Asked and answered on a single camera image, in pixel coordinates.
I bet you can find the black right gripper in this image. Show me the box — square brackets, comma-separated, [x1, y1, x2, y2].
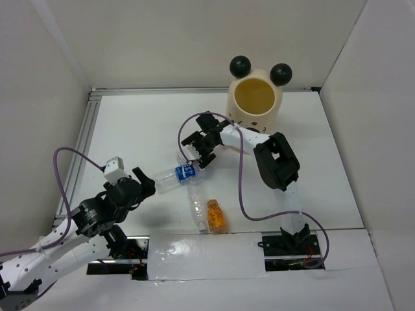
[182, 131, 219, 169]

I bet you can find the red label plastic bottle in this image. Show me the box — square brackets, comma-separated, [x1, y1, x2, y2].
[176, 150, 199, 166]

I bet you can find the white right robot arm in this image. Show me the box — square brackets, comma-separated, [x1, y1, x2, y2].
[178, 111, 310, 254]

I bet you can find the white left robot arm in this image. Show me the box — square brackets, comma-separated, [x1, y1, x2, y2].
[1, 167, 156, 310]

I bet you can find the cream bin with black ears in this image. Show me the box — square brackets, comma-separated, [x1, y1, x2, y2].
[226, 55, 293, 154]

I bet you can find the blue label clear bottle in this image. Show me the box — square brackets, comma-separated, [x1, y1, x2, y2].
[152, 163, 202, 194]

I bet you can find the clear unlabelled plastic bottle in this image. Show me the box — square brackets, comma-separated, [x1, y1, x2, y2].
[187, 181, 208, 233]

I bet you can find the orange juice bottle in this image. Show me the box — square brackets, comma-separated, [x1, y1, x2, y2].
[207, 200, 228, 234]

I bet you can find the white taped cover sheet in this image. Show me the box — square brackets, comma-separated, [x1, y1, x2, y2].
[147, 233, 267, 281]

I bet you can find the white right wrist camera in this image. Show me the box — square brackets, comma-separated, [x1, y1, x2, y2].
[183, 144, 202, 162]

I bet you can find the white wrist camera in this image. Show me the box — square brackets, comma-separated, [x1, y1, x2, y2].
[104, 157, 128, 185]
[183, 144, 202, 162]

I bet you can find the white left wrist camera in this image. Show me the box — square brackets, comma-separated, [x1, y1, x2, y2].
[104, 157, 128, 185]

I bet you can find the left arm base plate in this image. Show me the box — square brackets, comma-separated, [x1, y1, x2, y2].
[86, 236, 150, 281]

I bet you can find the aluminium frame rail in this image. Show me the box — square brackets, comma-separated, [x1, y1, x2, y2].
[53, 87, 307, 231]

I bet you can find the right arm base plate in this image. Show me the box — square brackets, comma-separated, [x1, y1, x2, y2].
[257, 234, 322, 272]

